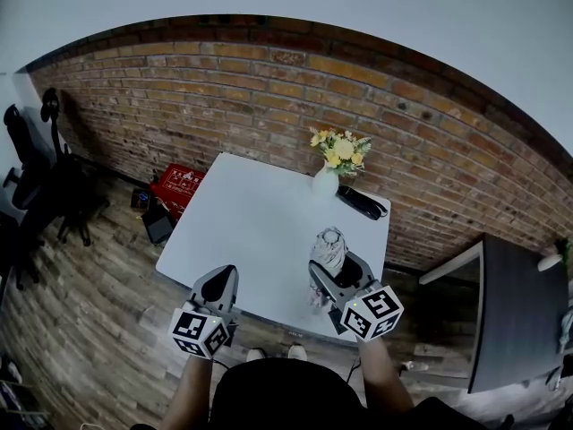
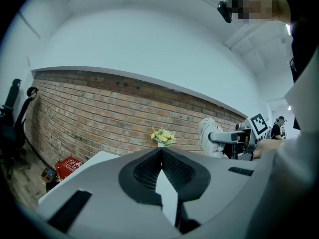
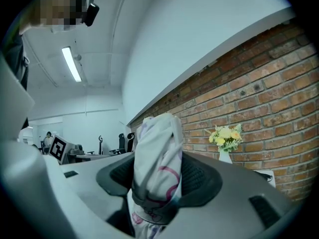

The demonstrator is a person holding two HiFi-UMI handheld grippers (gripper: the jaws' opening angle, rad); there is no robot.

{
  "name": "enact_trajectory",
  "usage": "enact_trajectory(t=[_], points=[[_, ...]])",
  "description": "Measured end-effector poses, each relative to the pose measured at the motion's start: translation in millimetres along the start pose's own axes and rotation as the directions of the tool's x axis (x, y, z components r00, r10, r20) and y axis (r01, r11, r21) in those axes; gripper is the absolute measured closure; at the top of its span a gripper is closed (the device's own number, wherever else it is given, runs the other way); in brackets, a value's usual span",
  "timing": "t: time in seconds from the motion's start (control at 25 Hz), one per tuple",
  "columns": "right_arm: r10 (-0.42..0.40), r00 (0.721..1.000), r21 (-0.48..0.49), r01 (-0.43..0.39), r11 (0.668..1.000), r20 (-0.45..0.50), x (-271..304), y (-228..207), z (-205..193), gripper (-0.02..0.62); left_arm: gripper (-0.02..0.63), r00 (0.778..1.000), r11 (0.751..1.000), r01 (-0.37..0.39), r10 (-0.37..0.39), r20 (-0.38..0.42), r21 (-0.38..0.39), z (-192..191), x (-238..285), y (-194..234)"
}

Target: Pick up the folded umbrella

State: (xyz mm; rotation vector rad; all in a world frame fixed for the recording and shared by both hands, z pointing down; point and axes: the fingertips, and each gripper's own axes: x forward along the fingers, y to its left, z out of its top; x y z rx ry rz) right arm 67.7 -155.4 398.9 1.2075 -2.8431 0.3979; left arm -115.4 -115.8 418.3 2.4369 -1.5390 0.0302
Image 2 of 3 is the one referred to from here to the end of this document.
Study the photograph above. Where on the person's head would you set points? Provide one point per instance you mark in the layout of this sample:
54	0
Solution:
259	4

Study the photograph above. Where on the white table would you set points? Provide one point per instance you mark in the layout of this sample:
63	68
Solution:
93	157

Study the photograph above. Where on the person's right forearm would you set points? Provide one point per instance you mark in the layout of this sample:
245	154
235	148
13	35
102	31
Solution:
270	147

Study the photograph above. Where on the yellow flower bouquet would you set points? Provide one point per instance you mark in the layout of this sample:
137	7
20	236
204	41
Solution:
163	136

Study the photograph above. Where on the white vase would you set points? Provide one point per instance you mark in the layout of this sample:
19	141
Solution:
161	146

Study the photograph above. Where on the red printed box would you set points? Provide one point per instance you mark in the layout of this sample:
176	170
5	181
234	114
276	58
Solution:
68	167

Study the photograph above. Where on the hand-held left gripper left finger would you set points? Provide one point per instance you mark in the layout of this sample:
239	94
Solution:
99	190

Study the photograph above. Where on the grey white cloth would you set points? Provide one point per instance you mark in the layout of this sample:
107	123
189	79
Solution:
208	128

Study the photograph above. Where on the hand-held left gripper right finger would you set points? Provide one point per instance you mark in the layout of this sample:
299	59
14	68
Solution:
211	178

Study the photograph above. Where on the small box with blue label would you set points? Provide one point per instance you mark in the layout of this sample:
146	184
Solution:
49	175

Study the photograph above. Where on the black box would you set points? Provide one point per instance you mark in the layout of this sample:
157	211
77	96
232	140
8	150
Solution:
51	186

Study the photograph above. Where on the black office chair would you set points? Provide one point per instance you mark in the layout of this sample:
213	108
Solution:
8	123
21	118

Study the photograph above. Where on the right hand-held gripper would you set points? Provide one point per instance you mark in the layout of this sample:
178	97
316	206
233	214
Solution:
259	124

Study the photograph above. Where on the black head-worn camera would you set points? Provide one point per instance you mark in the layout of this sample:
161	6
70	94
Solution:
225	9

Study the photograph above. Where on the person in dark vest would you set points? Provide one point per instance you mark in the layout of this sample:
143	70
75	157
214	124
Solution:
305	58

